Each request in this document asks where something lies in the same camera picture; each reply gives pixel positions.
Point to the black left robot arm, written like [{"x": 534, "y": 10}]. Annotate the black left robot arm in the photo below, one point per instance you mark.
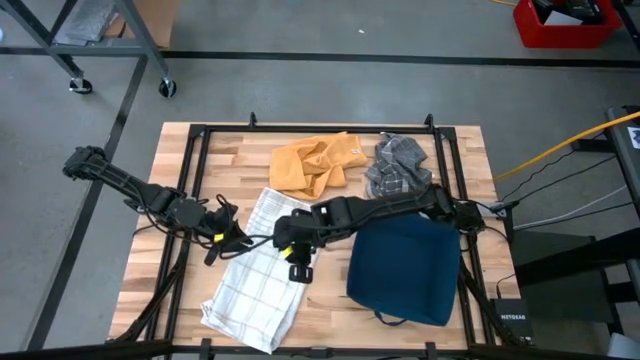
[{"x": 145, "y": 192}]

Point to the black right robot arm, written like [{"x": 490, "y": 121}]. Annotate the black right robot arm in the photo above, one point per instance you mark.
[{"x": 390, "y": 205}]

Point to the black metal table frame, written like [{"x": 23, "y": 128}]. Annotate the black metal table frame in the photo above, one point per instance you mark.
[{"x": 320, "y": 129}]

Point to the brown cardboard box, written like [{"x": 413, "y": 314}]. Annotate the brown cardboard box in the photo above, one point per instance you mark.
[{"x": 160, "y": 20}]

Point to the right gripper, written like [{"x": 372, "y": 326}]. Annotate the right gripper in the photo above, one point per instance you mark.
[{"x": 300, "y": 235}]

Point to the white checked towel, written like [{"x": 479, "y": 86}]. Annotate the white checked towel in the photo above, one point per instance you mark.
[{"x": 255, "y": 300}]

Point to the white paper sheet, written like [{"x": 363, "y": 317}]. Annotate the white paper sheet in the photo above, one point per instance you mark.
[{"x": 560, "y": 19}]

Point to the red plastic bin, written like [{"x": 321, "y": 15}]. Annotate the red plastic bin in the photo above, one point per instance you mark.
[{"x": 530, "y": 35}]

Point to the black caster wheel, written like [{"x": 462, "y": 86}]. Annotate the black caster wheel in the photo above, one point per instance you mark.
[
  {"x": 80, "y": 86},
  {"x": 167, "y": 89}
]

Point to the black electronic device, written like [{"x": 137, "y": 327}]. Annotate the black electronic device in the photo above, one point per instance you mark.
[{"x": 580, "y": 9}]

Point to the black side table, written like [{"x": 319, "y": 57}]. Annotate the black side table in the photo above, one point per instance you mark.
[{"x": 631, "y": 170}]

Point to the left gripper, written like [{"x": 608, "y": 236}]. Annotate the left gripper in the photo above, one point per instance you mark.
[{"x": 217, "y": 222}]

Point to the black Netgear network switch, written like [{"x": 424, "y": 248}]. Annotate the black Netgear network switch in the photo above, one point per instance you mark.
[{"x": 512, "y": 320}]

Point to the silver foil bag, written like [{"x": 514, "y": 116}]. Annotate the silver foil bag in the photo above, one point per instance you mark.
[{"x": 92, "y": 20}]

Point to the white printed label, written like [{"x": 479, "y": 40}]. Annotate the white printed label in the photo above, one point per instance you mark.
[{"x": 635, "y": 137}]

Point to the yellow terry towel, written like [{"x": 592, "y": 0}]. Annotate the yellow terry towel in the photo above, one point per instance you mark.
[{"x": 300, "y": 170}]

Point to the navy fabric basket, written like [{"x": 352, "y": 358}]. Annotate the navy fabric basket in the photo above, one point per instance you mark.
[{"x": 405, "y": 270}]

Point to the grey checked towel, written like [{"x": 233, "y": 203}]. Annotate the grey checked towel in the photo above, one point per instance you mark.
[{"x": 397, "y": 165}]

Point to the grey metal cart frame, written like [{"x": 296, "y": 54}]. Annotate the grey metal cart frame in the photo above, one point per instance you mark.
[{"x": 138, "y": 31}]

